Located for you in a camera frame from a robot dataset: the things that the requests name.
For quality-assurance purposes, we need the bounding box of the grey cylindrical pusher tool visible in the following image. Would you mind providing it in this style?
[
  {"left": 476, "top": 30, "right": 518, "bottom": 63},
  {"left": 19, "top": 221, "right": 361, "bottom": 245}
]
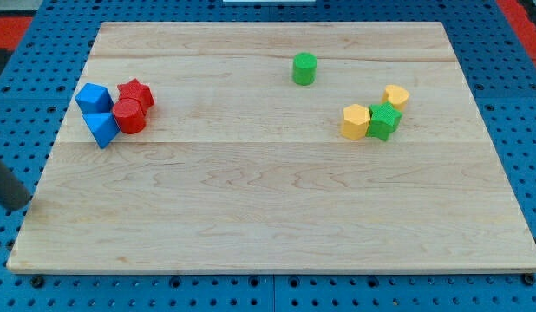
[{"left": 0, "top": 160, "right": 31, "bottom": 211}]

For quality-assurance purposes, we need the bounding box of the red cylinder block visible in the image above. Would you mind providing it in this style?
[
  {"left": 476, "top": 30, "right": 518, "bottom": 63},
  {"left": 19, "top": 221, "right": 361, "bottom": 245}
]
[{"left": 112, "top": 99, "right": 146, "bottom": 134}]

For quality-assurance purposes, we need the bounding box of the yellow hexagon block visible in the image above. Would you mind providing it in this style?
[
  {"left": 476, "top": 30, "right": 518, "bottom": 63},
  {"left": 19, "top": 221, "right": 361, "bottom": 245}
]
[{"left": 340, "top": 104, "right": 371, "bottom": 140}]

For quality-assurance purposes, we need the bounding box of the blue triangle block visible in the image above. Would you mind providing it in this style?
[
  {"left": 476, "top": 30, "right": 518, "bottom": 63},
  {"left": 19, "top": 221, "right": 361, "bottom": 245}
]
[{"left": 83, "top": 112, "right": 120, "bottom": 149}]

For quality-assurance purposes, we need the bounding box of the blue cube block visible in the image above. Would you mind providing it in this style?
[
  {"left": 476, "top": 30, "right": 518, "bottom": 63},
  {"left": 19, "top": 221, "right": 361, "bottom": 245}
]
[{"left": 75, "top": 83, "right": 114, "bottom": 114}]

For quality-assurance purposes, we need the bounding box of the red star block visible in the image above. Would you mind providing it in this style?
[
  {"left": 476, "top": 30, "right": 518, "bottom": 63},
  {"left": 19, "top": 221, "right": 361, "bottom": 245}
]
[{"left": 117, "top": 78, "right": 154, "bottom": 115}]

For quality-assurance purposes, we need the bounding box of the wooden board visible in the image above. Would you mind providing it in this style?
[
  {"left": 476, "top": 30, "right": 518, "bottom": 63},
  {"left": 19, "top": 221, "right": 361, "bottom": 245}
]
[{"left": 7, "top": 22, "right": 536, "bottom": 275}]

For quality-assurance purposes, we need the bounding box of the green cylinder block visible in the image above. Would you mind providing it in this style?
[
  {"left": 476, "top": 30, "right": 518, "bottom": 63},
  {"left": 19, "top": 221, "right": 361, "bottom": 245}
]
[{"left": 292, "top": 52, "right": 317, "bottom": 86}]

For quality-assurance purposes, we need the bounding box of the green star block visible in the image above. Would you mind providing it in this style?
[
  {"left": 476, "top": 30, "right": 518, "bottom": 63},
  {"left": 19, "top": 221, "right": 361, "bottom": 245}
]
[{"left": 366, "top": 102, "right": 402, "bottom": 141}]

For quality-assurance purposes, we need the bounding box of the yellow heart block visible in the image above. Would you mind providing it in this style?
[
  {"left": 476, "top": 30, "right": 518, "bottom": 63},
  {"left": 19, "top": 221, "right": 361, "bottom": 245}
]
[{"left": 381, "top": 84, "right": 410, "bottom": 112}]

